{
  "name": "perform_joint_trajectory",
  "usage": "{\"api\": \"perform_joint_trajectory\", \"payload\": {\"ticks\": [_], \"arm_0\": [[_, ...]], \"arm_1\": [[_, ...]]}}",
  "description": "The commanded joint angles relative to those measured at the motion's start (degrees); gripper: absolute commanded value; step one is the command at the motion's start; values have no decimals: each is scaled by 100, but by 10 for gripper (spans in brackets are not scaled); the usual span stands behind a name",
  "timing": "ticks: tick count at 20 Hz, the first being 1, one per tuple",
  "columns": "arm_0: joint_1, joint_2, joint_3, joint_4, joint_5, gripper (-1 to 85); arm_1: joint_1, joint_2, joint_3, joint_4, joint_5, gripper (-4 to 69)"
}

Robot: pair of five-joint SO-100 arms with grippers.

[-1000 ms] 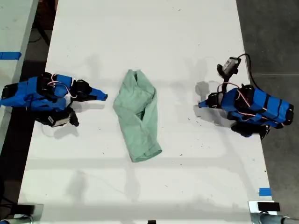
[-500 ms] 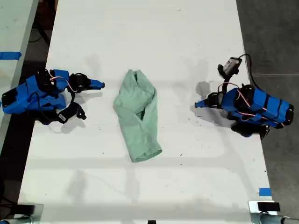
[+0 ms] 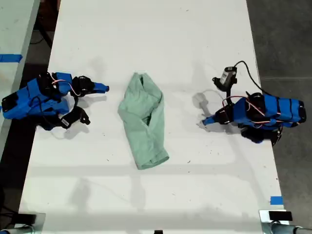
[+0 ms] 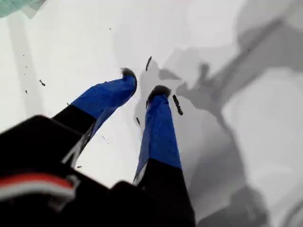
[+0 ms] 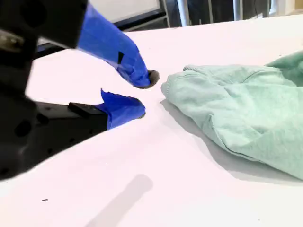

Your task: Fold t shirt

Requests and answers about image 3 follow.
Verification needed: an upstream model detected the pale green T-shirt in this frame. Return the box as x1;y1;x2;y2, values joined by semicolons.
117;72;170;171

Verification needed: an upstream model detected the long blue tape strip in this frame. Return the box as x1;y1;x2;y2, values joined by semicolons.
0;54;23;63

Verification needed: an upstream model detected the pale side table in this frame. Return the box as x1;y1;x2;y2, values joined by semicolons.
0;0;41;153

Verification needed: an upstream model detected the small blue tape square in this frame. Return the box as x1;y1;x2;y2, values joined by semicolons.
270;195;284;206

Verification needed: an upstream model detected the grey metal pipe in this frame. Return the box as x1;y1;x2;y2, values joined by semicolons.
0;225;38;234
261;221;312;234

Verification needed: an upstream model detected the black camera box white label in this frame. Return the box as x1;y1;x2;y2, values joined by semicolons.
58;106;92;130

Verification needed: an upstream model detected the grey and black camera box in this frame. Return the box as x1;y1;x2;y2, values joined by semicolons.
212;66;238;92

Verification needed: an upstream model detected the black camera cable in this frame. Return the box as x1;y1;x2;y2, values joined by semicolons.
233;60;267;96

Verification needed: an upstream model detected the black floor cable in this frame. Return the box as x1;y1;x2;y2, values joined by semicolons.
30;21;53;48

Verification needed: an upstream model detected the metal bracket with black box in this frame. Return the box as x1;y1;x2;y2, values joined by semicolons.
14;212;47;231
258;209;293;229

